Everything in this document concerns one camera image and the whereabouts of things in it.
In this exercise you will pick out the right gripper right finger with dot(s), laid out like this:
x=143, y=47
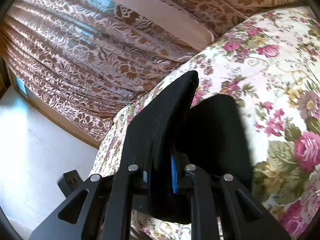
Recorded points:
x=219, y=207

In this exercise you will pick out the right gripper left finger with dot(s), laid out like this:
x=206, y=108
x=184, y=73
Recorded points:
x=100, y=207

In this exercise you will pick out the black embroidered pants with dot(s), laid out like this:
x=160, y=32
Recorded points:
x=209, y=135

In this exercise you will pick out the floral bed sheet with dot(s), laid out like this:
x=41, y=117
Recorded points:
x=261, y=78

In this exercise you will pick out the brown floral curtain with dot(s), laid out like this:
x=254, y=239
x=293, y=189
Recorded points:
x=87, y=59

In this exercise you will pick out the black wall power socket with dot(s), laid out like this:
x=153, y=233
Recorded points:
x=68, y=182

